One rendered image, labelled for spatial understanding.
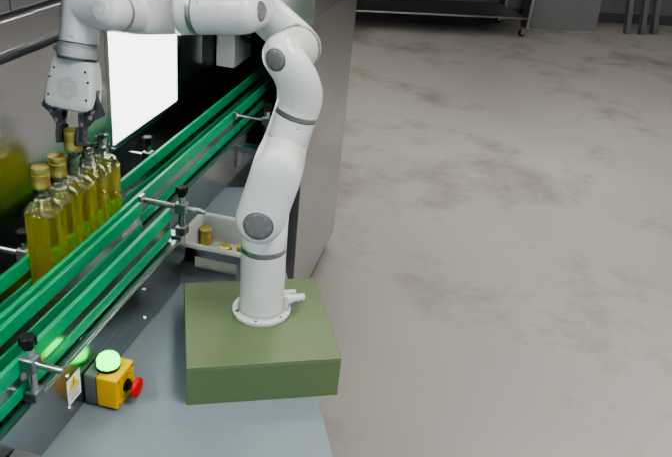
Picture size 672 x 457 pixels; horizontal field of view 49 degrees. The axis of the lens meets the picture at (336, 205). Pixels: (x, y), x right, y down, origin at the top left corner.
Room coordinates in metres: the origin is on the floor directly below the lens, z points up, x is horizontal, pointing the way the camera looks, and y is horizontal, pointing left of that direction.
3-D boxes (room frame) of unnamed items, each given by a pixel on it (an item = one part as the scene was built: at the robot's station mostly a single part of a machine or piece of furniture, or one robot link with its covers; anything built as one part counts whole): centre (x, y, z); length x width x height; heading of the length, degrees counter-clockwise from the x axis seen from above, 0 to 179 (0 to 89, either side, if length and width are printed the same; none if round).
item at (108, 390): (1.09, 0.40, 0.79); 0.07 x 0.07 x 0.07; 79
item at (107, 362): (1.09, 0.40, 0.84); 0.05 x 0.05 x 0.03
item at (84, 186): (1.36, 0.55, 0.99); 0.06 x 0.06 x 0.21; 79
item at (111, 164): (1.47, 0.53, 0.99); 0.06 x 0.06 x 0.21; 80
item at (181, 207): (1.53, 0.39, 0.95); 0.17 x 0.03 x 0.12; 79
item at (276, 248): (1.30, 0.14, 1.08); 0.13 x 0.10 x 0.16; 1
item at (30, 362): (0.93, 0.45, 0.94); 0.07 x 0.04 x 0.13; 79
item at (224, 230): (1.62, 0.27, 0.80); 0.22 x 0.17 x 0.09; 79
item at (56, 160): (1.30, 0.56, 1.14); 0.04 x 0.04 x 0.04
